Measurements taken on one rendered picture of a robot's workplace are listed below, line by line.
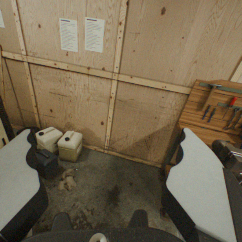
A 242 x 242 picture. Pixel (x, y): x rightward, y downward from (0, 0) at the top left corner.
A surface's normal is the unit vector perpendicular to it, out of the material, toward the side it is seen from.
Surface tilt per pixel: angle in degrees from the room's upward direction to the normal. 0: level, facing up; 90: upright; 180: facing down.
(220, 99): 90
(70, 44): 90
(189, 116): 90
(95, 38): 90
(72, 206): 0
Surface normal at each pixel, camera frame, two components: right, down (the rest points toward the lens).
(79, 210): 0.15, -0.86
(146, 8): -0.20, 0.45
